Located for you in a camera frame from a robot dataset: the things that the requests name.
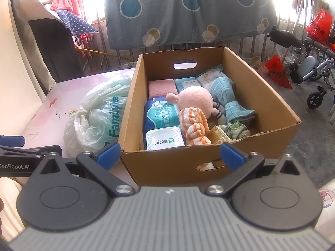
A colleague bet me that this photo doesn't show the red floral cloth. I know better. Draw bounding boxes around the red floral cloth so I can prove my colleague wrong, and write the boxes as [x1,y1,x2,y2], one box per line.
[73,34,92,58]

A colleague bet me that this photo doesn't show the teal tissue packet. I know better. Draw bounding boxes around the teal tissue packet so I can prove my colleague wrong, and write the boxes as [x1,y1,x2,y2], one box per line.
[174,77,202,93]

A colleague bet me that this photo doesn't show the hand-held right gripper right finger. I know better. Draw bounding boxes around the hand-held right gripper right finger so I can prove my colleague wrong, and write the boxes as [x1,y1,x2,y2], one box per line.
[204,142,301,196]

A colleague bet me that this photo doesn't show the pink towel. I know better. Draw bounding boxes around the pink towel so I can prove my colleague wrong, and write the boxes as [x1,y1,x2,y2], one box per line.
[148,79,180,100]

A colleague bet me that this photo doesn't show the teal towel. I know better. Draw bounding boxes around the teal towel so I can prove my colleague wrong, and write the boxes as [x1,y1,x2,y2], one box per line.
[209,77,255,123]

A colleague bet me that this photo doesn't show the pink plush toy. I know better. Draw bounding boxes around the pink plush toy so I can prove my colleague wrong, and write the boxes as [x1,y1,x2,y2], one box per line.
[166,86,227,122]

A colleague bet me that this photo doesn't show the wheelchair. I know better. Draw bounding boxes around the wheelchair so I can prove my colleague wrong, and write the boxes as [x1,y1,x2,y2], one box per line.
[268,26,335,109]

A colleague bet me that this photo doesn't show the dark chair cushion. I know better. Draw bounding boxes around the dark chair cushion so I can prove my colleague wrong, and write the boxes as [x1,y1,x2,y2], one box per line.
[27,18,85,83]

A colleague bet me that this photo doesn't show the pink printed tablecloth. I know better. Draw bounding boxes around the pink printed tablecloth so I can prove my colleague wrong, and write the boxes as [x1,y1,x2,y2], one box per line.
[21,69,137,159]

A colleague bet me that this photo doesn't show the blue wet wipes pack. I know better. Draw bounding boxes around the blue wet wipes pack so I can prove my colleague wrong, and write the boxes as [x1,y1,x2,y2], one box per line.
[144,97,181,136]

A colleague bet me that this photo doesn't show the gold tissue pack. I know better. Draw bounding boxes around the gold tissue pack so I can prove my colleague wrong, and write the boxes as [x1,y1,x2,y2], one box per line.
[205,125,231,145]

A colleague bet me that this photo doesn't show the grey blanket with circles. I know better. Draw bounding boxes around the grey blanket with circles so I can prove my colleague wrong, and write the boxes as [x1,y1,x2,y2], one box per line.
[104,0,278,50]

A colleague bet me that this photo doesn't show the teal striped white packet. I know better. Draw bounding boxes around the teal striped white packet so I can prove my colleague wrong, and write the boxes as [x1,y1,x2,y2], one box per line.
[195,65,224,91]

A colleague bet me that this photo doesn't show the blue star-print cloth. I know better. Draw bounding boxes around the blue star-print cloth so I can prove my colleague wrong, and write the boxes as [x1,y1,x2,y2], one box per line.
[54,10,100,36]

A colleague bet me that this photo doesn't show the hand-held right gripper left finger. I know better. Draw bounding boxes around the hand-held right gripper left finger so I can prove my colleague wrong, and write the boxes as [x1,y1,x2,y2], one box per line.
[39,142,137,196]

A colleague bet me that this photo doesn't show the pink hanging cloth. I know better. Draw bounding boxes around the pink hanging cloth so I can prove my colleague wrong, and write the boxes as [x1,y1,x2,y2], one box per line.
[50,0,84,19]

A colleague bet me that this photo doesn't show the orange striped towel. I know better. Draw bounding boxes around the orange striped towel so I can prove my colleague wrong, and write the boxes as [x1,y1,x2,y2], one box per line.
[178,107,212,145]

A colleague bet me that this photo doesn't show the yellow stick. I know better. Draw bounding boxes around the yellow stick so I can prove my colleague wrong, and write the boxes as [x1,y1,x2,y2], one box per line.
[75,47,118,58]

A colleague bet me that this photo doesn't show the white and green plastic bag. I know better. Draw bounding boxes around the white and green plastic bag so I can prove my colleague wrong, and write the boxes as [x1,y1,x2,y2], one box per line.
[63,74,133,157]

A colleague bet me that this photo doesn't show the cardboard box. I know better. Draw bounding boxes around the cardboard box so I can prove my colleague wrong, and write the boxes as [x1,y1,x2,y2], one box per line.
[118,46,303,186]

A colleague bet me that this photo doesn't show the green floral scrunchie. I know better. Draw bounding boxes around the green floral scrunchie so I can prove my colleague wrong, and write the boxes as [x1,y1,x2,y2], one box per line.
[220,122,251,140]

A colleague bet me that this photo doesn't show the red plastic bag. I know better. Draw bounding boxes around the red plastic bag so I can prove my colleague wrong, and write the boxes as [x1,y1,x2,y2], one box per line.
[265,55,293,89]
[306,9,333,45]

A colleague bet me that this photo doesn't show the metal railing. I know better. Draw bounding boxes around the metal railing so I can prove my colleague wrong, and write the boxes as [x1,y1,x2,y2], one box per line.
[95,16,278,67]

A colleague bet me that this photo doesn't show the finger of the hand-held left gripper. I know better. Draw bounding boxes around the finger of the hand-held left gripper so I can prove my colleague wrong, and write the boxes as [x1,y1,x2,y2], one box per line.
[0,135,26,147]
[0,145,62,159]

